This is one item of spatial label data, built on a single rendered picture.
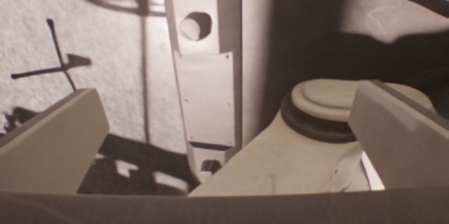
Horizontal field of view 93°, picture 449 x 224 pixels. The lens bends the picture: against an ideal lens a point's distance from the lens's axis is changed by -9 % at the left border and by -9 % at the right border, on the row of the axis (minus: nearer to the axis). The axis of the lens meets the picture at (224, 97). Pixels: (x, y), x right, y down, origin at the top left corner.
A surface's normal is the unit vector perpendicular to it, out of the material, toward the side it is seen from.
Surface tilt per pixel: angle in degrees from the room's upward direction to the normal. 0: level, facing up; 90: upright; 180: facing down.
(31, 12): 0
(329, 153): 90
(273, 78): 0
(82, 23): 0
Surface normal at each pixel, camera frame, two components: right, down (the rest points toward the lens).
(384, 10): -0.21, 0.50
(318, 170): -0.04, -0.87
